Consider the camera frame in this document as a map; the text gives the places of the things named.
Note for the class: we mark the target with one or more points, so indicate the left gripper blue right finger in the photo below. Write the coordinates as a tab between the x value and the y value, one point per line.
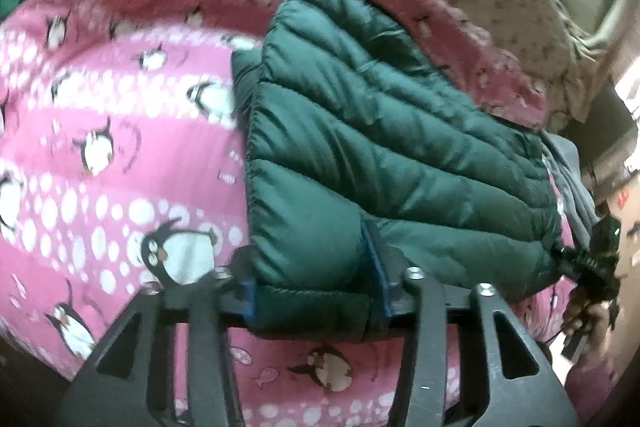
385	267

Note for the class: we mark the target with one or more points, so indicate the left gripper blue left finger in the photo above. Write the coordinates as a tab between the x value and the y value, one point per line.
247	281

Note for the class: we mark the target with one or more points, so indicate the dark green puffer jacket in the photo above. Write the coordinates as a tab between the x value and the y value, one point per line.
348	123

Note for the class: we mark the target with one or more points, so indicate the person right hand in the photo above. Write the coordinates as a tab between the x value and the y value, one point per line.
581	311

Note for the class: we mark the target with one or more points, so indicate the grey folded garment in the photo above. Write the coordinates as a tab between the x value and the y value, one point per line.
563	159

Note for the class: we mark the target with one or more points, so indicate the pink penguin print blanket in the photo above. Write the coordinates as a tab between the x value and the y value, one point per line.
123	199

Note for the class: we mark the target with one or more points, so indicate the beige curtain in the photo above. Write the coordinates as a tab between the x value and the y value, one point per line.
596	28

